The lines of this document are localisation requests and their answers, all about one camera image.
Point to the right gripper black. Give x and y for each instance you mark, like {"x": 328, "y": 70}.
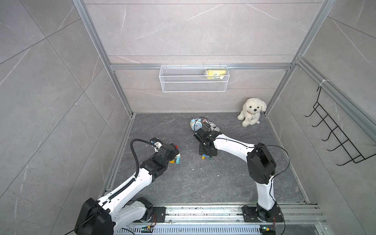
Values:
{"x": 200, "y": 151}

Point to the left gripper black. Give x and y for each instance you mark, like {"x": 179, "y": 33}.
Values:
{"x": 175, "y": 151}

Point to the turquoise lego brick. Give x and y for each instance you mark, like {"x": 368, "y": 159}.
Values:
{"x": 178, "y": 159}

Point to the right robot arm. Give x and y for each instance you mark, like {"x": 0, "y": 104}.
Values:
{"x": 261, "y": 167}

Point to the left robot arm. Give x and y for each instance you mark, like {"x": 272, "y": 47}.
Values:
{"x": 113, "y": 210}

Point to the blue alarm clock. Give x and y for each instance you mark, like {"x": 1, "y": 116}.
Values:
{"x": 196, "y": 123}

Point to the white plush dog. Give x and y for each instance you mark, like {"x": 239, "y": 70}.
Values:
{"x": 251, "y": 111}

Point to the yellow sponge in basket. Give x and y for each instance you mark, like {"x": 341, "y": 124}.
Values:
{"x": 215, "y": 74}

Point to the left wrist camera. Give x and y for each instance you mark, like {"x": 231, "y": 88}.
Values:
{"x": 158, "y": 143}

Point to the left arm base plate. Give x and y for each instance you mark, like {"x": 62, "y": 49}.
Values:
{"x": 155, "y": 214}

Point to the white wire mesh basket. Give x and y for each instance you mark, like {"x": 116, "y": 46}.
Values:
{"x": 181, "y": 78}

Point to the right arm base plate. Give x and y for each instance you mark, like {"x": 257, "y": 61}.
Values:
{"x": 259, "y": 214}

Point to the aluminium mounting rail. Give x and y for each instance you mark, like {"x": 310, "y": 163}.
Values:
{"x": 206, "y": 214}

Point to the black wire hook rack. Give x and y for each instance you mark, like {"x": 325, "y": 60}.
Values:
{"x": 336, "y": 132}

